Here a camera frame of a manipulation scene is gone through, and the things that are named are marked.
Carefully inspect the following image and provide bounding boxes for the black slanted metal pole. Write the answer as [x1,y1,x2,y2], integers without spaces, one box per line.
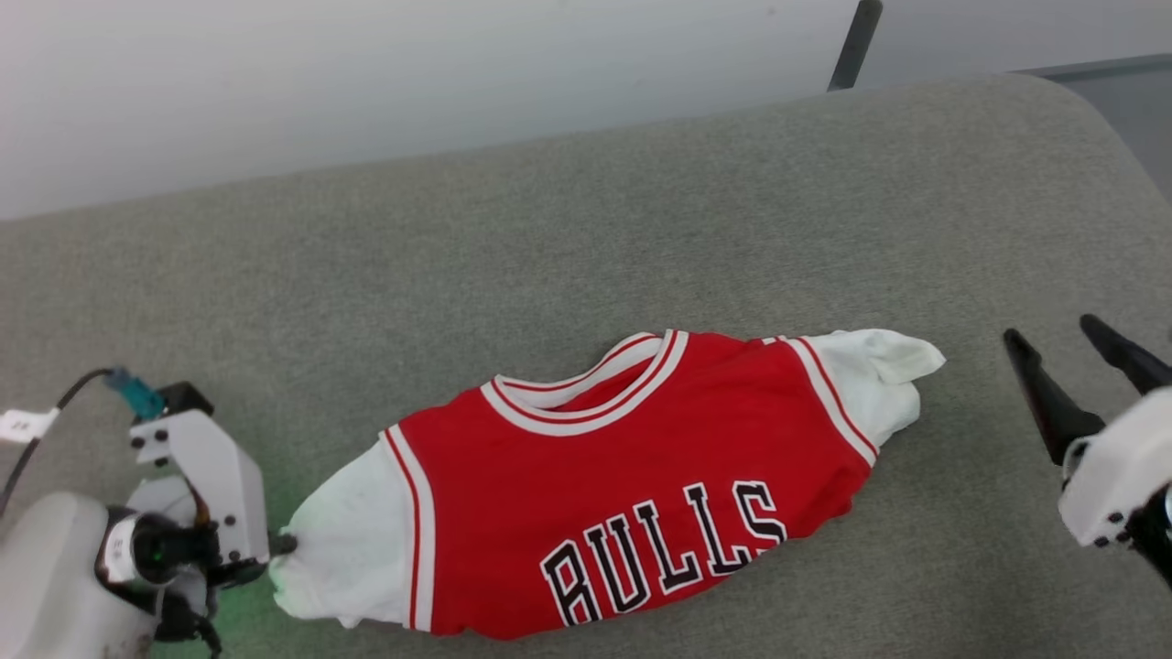
[827,0,884,92]

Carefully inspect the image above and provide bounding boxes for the grey partition panel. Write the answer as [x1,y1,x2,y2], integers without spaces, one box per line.
[861,0,1172,79]

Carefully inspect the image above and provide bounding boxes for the left gripper body white housing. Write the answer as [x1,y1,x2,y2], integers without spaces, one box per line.
[96,407,272,656]

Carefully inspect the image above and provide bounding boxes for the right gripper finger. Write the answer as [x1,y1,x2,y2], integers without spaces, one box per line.
[1003,328,1107,466]
[1079,314,1172,396]

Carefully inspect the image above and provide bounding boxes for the thin black camera cable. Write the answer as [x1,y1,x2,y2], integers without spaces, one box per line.
[0,368,115,518]

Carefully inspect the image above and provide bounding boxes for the teal camera cable connector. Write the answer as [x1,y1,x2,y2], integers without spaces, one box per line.
[103,366,168,420]

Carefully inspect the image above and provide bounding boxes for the red white Bulls jersey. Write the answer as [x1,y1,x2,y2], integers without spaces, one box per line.
[268,328,947,640]

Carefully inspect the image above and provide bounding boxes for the right gripper body white housing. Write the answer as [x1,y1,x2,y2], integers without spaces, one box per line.
[1058,384,1172,587]

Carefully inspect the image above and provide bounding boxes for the white cable label tag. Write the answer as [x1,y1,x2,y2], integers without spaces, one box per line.
[0,409,60,445]

